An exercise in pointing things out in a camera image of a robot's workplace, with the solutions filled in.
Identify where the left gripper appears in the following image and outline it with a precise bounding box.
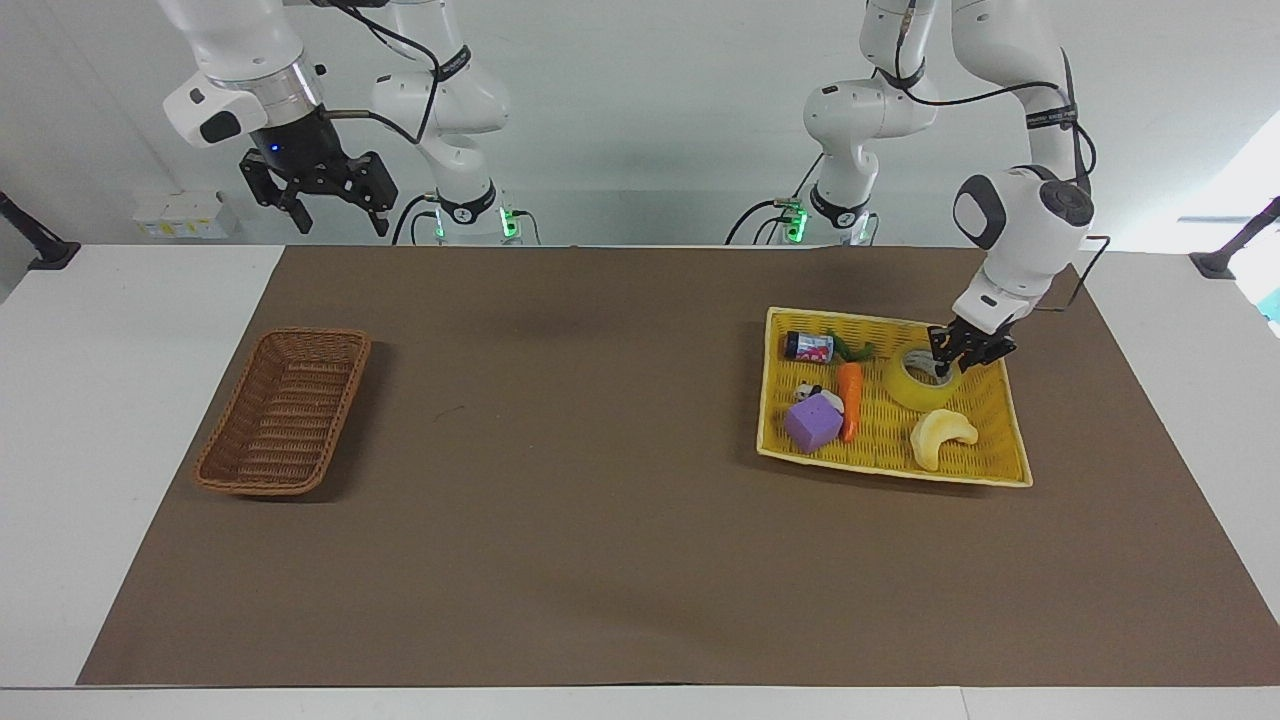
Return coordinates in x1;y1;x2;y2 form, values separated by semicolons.
927;317;1019;380

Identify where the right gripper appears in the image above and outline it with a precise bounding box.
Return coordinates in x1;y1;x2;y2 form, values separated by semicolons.
239;108;400;239

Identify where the yellow tape roll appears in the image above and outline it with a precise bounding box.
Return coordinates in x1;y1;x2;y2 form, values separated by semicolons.
881;344;967;414

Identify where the yellow woven basket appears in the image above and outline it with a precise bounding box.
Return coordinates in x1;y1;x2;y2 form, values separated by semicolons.
755;306;1034;490

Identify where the brown wicker basket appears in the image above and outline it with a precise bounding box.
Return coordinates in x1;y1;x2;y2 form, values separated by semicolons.
192;327;373;499

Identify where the yellow toy banana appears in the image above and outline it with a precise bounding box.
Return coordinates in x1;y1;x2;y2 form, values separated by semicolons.
909;408;981;473

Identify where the orange toy carrot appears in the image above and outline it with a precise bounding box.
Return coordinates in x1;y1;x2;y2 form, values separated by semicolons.
827;335;879;444

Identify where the purple block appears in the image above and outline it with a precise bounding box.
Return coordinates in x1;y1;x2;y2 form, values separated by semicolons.
784;392;845;455

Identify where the black stand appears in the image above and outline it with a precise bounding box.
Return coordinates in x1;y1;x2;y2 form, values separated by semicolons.
0;189;82;272
1188;196;1280;280

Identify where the black cable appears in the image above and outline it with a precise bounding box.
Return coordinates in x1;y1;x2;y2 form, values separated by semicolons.
874;0;1099;197
322;0;447;147
726;197;803;247
391;192;442;247
1033;236;1112;312

